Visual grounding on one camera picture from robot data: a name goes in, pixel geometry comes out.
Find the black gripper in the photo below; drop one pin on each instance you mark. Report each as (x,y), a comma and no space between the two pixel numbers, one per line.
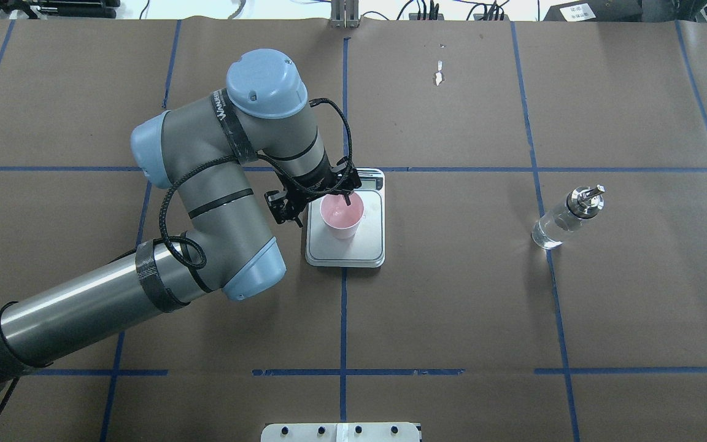
(315,179)

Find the pink paper cup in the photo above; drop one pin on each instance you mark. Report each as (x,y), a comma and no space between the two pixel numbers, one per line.
(342,220)

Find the glass sauce bottle steel cap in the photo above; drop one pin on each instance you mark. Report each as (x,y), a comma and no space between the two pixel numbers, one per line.
(558,225)

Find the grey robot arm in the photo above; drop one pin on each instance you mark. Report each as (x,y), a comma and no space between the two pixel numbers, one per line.
(213,236)

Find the digital kitchen scale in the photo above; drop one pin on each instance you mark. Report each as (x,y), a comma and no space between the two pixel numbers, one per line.
(366,247)

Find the black power strip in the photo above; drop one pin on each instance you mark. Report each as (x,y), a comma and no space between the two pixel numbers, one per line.
(453,10)

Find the black box with label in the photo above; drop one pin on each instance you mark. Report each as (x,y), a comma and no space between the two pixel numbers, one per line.
(603,11)

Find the aluminium frame post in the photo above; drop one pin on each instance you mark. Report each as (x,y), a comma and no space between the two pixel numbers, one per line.
(345,14)

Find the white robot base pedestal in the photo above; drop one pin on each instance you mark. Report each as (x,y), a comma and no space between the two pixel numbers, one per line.
(342,431)

